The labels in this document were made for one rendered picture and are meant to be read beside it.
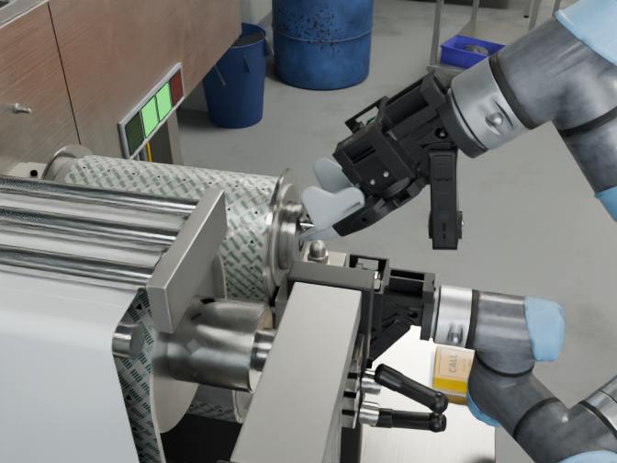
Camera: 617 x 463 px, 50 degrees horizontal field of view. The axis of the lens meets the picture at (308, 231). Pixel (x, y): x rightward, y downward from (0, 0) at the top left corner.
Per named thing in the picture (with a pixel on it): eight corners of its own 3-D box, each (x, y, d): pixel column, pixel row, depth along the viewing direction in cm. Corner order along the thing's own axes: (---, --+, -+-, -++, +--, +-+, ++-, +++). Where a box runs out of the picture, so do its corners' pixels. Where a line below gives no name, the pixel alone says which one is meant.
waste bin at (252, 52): (286, 106, 385) (285, 17, 355) (265, 138, 354) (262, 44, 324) (216, 97, 394) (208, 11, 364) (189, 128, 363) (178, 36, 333)
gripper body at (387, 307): (344, 251, 86) (439, 264, 84) (342, 300, 91) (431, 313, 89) (333, 288, 80) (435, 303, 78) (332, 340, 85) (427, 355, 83)
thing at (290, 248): (297, 284, 74) (291, 242, 68) (279, 281, 74) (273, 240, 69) (310, 232, 79) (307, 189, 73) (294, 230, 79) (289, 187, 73)
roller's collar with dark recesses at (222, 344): (251, 412, 48) (246, 349, 44) (173, 398, 49) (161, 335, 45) (274, 348, 53) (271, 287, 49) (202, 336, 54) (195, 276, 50)
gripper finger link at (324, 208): (271, 206, 69) (342, 157, 65) (307, 245, 71) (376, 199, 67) (266, 220, 66) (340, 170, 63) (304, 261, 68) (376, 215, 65)
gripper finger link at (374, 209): (332, 208, 69) (401, 163, 65) (342, 221, 69) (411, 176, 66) (329, 231, 65) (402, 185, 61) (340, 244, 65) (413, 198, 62)
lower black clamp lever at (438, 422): (446, 438, 42) (445, 424, 42) (369, 432, 44) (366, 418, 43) (447, 421, 43) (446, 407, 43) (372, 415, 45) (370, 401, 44)
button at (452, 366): (478, 395, 100) (481, 385, 98) (431, 388, 101) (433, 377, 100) (479, 361, 105) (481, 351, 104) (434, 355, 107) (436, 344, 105)
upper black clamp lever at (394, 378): (440, 420, 42) (452, 409, 41) (370, 386, 41) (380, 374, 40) (441, 403, 43) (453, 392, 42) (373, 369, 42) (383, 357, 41)
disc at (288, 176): (269, 329, 72) (263, 218, 64) (264, 328, 72) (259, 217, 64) (299, 247, 84) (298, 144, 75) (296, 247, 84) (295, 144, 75)
